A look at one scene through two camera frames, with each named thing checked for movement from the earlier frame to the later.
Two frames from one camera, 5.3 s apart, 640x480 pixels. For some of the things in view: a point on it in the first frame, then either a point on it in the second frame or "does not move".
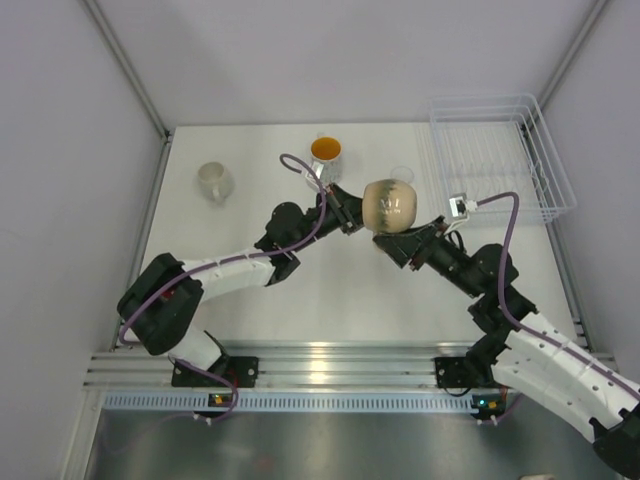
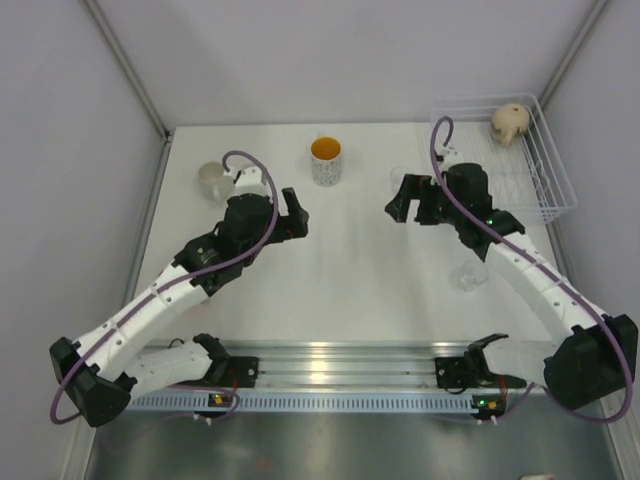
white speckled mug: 215,183 does not move
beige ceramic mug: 389,205 -> 510,119
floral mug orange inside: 328,150 does not move
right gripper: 418,244 -> 413,188
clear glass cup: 402,173 does not move
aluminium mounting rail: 294,364 does not move
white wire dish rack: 494,144 does not move
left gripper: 352,205 -> 292,226
